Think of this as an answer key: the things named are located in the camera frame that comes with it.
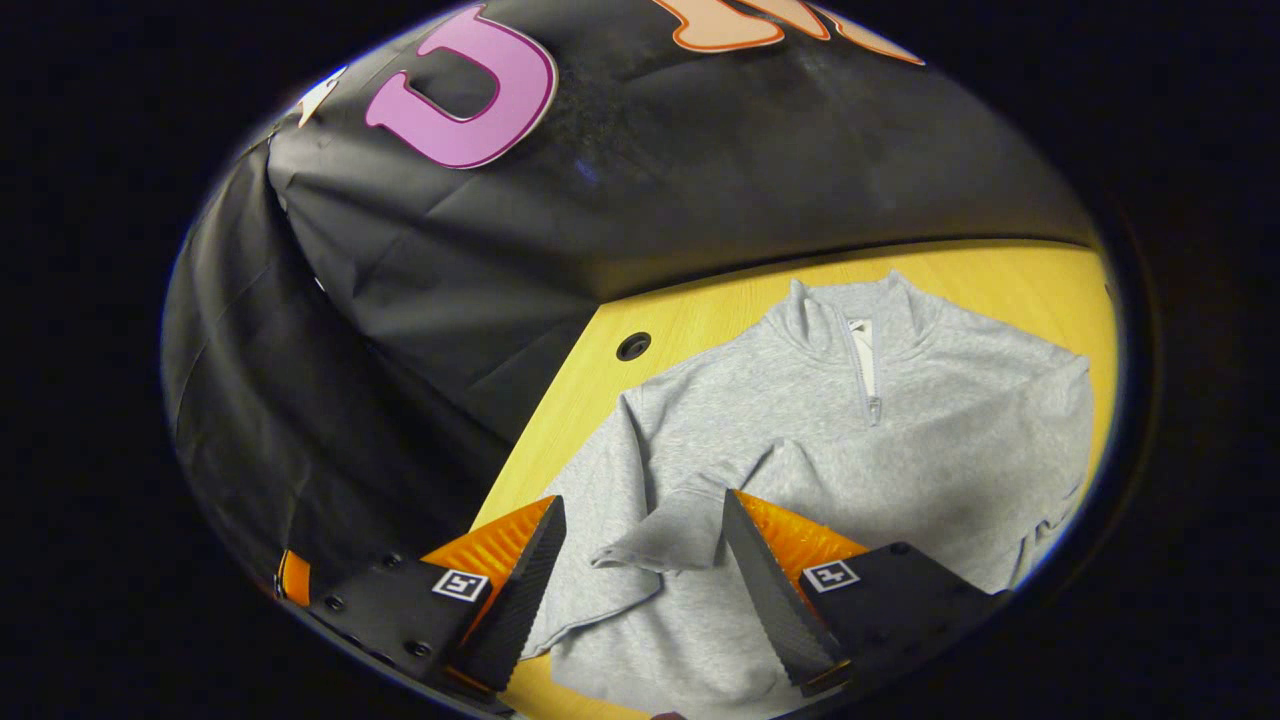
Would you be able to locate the black backdrop cloth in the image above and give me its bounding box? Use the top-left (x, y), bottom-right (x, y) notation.
top-left (160, 0), bottom-right (1101, 591)

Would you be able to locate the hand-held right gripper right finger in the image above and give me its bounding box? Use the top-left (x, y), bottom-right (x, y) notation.
top-left (722, 488), bottom-right (1011, 699)

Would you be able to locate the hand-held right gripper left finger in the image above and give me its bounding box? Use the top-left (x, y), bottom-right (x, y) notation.
top-left (305, 495), bottom-right (568, 701)

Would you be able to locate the grey zip sweatshirt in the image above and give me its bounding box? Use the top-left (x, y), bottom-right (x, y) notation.
top-left (520, 270), bottom-right (1096, 720)

